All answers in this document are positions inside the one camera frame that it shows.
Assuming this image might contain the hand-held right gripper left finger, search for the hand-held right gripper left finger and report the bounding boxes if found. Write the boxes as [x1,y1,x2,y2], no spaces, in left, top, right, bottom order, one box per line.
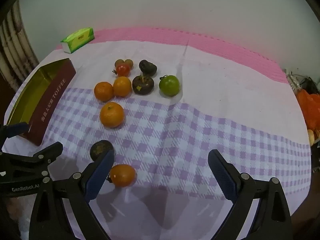
[29,150,115,240]

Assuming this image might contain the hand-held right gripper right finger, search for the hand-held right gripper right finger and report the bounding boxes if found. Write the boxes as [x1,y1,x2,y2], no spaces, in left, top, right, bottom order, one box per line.
[208,149,292,240]

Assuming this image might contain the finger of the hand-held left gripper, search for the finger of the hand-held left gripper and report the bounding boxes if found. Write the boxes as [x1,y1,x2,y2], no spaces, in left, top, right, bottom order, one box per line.
[15,141,64,180]
[0,122,32,145]

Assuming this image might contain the orange-red tomato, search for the orange-red tomato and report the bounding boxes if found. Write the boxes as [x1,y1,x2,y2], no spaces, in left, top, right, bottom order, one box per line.
[107,164,137,187]

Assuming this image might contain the dark purple mangosteen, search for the dark purple mangosteen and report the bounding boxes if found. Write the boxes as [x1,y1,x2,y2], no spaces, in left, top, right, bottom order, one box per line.
[139,59,158,77]
[132,74,155,95]
[90,140,114,162]

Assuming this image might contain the red and gold tin box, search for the red and gold tin box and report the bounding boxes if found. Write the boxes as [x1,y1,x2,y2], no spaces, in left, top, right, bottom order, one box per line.
[6,58,77,147]

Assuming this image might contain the orange mandarin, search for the orange mandarin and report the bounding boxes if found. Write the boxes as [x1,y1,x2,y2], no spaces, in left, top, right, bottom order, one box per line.
[99,102,125,128]
[113,76,132,97]
[94,81,115,102]

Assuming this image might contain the green tomato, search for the green tomato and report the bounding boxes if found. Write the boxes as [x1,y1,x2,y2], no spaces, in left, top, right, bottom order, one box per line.
[159,74,180,97]

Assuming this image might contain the purple checkered tablecloth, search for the purple checkered tablecloth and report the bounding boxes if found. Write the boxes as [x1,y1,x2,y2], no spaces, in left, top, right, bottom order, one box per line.
[5,40,313,240]

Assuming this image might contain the beige patterned curtain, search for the beige patterned curtain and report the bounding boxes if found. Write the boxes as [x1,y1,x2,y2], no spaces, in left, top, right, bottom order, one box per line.
[0,12,40,85]

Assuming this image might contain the green tissue box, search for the green tissue box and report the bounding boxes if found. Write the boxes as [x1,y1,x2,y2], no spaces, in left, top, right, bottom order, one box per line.
[61,27,95,54]

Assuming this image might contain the orange plastic bag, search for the orange plastic bag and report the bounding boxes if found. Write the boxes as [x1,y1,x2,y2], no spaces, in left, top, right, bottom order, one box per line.
[296,90,320,133]

